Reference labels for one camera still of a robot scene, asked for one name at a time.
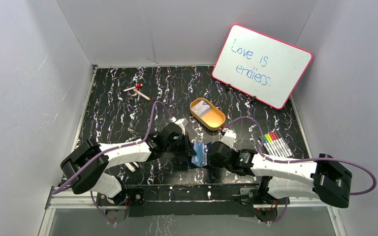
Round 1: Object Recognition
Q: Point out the blue leather card holder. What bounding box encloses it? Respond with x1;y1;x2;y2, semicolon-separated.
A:
188;142;212;168

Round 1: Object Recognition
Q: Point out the silver credit card stack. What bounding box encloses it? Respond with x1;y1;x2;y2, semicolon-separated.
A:
192;100;211;117

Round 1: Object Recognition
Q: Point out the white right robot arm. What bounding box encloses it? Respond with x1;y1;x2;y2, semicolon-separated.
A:
207;141;352;208

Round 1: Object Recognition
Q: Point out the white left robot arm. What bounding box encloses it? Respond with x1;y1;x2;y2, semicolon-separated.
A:
60;123;196;205

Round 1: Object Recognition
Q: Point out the yellow oval tray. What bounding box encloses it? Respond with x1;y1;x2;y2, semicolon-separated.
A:
190;97;226;131

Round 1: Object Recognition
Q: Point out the orange capped marker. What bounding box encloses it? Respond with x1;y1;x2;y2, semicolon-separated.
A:
133;89;151;101

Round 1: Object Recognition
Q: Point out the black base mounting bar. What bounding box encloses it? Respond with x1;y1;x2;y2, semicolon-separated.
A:
94;184;307;218

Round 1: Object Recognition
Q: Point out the coloured marker pen set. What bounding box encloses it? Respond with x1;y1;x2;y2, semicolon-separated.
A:
263;130;294;158

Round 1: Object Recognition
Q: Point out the red capped marker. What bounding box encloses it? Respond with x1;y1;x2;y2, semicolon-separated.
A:
123;84;143;92

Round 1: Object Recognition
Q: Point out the pink framed whiteboard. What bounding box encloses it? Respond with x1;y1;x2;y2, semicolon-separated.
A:
212;24;313;109

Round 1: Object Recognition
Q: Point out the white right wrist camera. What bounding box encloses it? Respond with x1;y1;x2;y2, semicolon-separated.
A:
220;128;237;148

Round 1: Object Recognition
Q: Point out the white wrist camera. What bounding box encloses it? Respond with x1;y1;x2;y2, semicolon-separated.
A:
169;117;188;134
220;128;237;148

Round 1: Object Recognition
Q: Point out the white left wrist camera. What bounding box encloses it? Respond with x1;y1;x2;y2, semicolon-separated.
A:
169;117;188;134

